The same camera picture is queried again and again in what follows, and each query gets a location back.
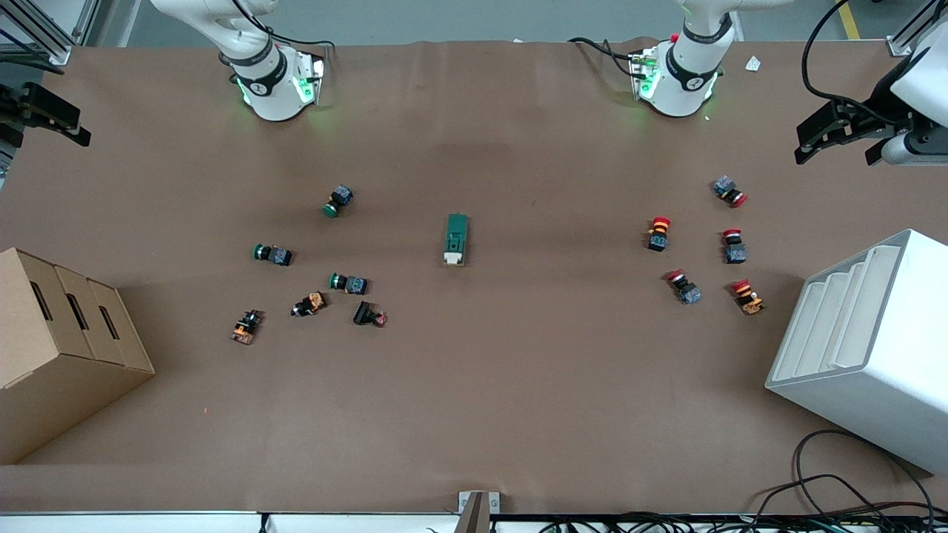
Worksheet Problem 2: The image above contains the green load switch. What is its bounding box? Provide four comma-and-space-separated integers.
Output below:
443, 213, 470, 267

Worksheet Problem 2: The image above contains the red button with orange base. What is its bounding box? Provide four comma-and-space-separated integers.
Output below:
731, 279, 766, 316

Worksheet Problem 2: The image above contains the white stepped rack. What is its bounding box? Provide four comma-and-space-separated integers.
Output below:
765, 229, 948, 476

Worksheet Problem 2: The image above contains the brown cardboard box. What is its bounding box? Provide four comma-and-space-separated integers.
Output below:
0, 247, 156, 466

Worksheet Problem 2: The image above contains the brown paper table cover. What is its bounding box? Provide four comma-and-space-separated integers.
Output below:
0, 37, 948, 515

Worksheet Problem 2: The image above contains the aluminium frame profile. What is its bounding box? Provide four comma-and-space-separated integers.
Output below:
885, 0, 948, 58
0, 0, 101, 75

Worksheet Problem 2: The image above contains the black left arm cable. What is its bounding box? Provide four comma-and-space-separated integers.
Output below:
803, 0, 889, 106

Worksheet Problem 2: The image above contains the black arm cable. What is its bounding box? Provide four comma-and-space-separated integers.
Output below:
803, 0, 889, 106
230, 0, 336, 53

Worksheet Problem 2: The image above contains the black left base cable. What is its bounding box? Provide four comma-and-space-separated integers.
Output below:
569, 37, 639, 78

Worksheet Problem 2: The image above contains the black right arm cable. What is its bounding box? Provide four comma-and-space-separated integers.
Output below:
230, 0, 336, 53

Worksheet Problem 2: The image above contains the black switch with orange block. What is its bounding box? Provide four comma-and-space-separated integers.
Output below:
230, 309, 264, 346

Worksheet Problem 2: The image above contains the black looped cable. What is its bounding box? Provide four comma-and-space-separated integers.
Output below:
748, 429, 938, 533

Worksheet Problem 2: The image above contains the black cable bundle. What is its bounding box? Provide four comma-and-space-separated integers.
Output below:
541, 511, 948, 533

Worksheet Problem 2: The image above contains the metal bracket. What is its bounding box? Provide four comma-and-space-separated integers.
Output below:
458, 491, 501, 533

